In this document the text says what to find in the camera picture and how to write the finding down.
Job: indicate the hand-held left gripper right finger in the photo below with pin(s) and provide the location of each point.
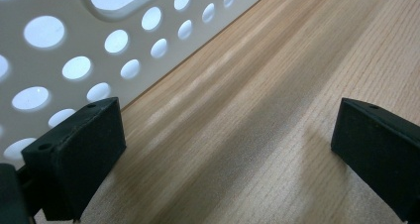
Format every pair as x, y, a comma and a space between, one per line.
383, 154

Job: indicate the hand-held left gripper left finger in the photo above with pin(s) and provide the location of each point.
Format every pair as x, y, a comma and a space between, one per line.
76, 161

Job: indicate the white perforated plastic basket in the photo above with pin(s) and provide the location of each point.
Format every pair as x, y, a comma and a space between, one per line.
82, 22

